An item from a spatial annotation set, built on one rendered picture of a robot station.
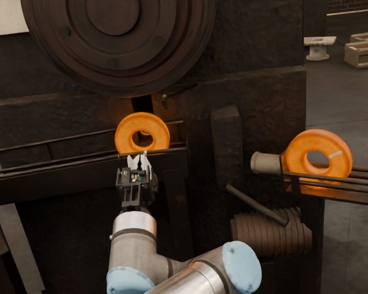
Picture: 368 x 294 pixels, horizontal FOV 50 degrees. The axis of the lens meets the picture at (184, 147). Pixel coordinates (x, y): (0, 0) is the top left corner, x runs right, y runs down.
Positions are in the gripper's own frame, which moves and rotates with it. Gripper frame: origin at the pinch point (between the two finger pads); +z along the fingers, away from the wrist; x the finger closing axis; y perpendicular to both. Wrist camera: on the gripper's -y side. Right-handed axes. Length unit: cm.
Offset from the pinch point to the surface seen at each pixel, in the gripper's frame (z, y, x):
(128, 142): 13.7, -5.5, 5.2
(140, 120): 15.5, 0.4, 0.6
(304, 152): -1.2, -1.9, -40.8
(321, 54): 308, -174, -157
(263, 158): 3.6, -7.5, -31.7
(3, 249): -15.5, -9.9, 35.3
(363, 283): 1, -79, -71
